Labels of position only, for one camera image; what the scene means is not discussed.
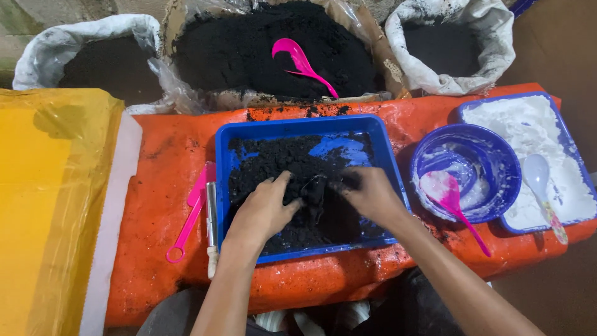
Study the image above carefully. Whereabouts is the person's right hand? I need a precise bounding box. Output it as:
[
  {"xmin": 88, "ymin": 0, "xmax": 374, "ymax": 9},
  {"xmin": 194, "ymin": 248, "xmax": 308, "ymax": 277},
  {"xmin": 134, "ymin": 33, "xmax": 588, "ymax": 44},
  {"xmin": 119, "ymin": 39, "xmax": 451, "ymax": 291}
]
[{"xmin": 329, "ymin": 166, "xmax": 411, "ymax": 230}]

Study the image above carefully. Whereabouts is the person's left hand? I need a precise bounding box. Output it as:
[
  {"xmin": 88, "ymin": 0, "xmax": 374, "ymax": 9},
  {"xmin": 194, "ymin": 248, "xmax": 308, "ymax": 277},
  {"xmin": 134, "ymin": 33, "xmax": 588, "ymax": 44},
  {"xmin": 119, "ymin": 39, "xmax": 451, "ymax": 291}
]
[{"xmin": 226, "ymin": 170, "xmax": 304, "ymax": 251}]

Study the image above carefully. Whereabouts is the small clear plastic bag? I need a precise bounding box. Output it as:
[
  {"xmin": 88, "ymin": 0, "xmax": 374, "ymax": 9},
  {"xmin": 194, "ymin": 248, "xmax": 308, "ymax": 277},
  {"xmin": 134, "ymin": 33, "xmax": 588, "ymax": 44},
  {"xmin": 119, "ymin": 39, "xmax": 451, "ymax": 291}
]
[{"xmin": 300, "ymin": 174, "xmax": 330, "ymax": 223}]

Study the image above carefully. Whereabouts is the black powder heap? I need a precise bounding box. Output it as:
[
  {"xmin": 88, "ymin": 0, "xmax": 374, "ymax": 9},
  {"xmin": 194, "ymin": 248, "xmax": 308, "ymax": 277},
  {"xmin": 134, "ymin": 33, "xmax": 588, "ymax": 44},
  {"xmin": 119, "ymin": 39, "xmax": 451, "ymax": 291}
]
[{"xmin": 227, "ymin": 133, "xmax": 388, "ymax": 255}]

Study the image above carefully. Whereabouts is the pink plastic spoon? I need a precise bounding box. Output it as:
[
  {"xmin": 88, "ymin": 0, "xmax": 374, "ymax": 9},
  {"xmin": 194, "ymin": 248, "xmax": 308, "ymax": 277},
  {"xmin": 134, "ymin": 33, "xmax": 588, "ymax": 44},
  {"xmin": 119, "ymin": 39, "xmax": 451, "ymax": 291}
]
[{"xmin": 418, "ymin": 170, "xmax": 492, "ymax": 258}]

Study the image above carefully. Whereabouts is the blue plastic tray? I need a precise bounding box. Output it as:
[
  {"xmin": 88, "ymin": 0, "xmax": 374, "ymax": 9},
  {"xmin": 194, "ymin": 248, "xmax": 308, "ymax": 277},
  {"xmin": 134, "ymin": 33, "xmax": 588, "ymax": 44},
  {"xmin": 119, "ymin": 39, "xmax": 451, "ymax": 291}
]
[{"xmin": 215, "ymin": 114, "xmax": 411, "ymax": 266}]

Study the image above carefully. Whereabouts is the pink plastic scoop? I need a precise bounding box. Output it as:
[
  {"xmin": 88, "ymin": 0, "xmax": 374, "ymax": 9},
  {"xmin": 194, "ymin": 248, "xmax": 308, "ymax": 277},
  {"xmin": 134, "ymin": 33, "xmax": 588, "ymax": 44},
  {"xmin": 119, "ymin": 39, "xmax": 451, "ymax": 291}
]
[
  {"xmin": 165, "ymin": 161, "xmax": 217, "ymax": 264},
  {"xmin": 271, "ymin": 38, "xmax": 340, "ymax": 100}
]

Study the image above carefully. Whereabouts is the blue plastic bowl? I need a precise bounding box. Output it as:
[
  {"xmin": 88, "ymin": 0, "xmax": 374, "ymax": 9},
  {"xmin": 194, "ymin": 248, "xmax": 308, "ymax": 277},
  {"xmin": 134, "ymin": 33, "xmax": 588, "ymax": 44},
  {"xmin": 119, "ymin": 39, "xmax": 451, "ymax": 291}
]
[{"xmin": 410, "ymin": 123, "xmax": 522, "ymax": 225}]

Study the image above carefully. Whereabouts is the white striped cloth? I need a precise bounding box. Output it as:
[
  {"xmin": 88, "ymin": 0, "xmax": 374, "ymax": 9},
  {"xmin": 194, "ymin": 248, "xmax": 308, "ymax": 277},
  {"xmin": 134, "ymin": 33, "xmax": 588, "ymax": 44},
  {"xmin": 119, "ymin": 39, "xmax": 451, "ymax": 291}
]
[{"xmin": 253, "ymin": 300, "xmax": 372, "ymax": 336}]

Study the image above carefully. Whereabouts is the lined carton of black powder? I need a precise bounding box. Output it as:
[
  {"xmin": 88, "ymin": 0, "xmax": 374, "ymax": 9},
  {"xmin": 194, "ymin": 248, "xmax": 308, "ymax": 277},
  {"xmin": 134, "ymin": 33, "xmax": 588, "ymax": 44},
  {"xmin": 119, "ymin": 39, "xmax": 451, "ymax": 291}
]
[{"xmin": 148, "ymin": 0, "xmax": 412, "ymax": 115}]

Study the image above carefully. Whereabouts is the orange tarp cover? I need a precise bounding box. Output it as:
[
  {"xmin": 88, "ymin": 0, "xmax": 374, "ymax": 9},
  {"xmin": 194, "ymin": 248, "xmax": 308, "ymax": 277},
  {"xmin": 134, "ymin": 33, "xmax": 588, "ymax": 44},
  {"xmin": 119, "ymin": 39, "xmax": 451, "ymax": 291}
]
[{"xmin": 104, "ymin": 82, "xmax": 597, "ymax": 328}]

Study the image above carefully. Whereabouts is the blue tray of white powder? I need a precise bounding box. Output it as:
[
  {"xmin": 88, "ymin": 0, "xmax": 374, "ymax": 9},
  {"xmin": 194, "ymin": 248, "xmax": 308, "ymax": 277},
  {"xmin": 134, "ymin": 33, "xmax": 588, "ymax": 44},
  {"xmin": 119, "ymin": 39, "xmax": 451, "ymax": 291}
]
[{"xmin": 456, "ymin": 91, "xmax": 597, "ymax": 235}]

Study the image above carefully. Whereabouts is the white plastic spoon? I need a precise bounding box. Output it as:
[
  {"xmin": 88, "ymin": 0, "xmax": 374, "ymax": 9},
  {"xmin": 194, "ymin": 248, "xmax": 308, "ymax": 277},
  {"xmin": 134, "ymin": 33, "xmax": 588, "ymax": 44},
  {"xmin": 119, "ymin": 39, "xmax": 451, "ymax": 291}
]
[{"xmin": 522, "ymin": 153, "xmax": 569, "ymax": 245}]

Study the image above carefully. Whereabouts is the white sack of black powder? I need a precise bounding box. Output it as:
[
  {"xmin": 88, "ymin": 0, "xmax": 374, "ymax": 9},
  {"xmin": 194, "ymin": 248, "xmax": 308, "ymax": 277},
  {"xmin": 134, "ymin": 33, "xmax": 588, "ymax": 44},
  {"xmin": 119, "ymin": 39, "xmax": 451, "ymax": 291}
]
[
  {"xmin": 384, "ymin": 0, "xmax": 516, "ymax": 97},
  {"xmin": 12, "ymin": 13, "xmax": 165, "ymax": 107}
]

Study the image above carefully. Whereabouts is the yellow plastic-wrapped box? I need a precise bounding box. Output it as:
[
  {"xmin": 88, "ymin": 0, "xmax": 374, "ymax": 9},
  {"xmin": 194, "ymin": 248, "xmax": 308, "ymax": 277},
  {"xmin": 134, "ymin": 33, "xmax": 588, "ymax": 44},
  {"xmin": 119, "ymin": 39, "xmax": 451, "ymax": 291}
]
[{"xmin": 0, "ymin": 88, "xmax": 143, "ymax": 336}]

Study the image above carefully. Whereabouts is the metal knife with pale handle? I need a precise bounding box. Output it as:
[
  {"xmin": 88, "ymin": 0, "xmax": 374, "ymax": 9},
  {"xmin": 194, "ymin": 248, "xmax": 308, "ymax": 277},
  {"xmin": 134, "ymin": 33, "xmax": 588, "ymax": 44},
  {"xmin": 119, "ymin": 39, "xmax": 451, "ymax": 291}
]
[{"xmin": 206, "ymin": 180, "xmax": 220, "ymax": 280}]

